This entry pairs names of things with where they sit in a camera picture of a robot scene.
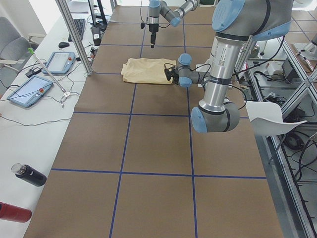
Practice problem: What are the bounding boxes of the near blue teach pendant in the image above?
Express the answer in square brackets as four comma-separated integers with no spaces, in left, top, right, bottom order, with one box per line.
[7,75,53,108]

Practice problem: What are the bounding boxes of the aluminium frame post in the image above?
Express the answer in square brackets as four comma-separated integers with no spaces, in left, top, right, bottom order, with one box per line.
[55,0,93,76]

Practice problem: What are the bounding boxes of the metal rod with green tip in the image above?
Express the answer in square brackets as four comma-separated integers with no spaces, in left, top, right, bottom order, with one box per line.
[28,48,70,98]

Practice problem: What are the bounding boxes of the red water bottle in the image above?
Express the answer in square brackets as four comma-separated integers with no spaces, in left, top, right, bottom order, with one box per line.
[0,202,32,223]

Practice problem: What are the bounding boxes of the beige long-sleeve printed shirt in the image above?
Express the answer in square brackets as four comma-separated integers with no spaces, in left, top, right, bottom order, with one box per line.
[121,58,176,84]

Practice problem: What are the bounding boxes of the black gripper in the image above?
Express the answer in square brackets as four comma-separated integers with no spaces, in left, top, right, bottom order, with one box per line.
[164,66,179,84]
[140,22,159,48]

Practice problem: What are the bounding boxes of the black keyboard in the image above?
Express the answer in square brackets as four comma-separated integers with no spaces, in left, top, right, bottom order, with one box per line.
[74,18,86,40]

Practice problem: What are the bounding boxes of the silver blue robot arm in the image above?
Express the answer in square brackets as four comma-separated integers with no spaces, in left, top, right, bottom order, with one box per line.
[140,0,200,49]
[165,0,293,133]

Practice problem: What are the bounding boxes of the grey office chair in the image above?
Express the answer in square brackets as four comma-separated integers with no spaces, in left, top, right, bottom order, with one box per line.
[0,16,45,72]

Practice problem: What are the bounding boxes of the far blue teach pendant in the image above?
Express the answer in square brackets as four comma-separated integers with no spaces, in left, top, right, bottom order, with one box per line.
[46,52,76,75]

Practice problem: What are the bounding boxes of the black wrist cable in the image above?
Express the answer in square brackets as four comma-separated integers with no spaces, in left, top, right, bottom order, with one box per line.
[163,62,211,86]

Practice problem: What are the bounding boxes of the black computer mouse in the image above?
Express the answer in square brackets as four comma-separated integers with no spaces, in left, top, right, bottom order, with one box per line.
[58,42,70,49]

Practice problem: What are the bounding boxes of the black water bottle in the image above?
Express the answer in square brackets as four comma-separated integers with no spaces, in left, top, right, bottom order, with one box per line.
[11,163,47,187]

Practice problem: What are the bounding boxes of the blue teach pendant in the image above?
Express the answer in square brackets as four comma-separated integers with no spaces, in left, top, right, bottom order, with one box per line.
[7,75,53,108]
[46,52,76,75]

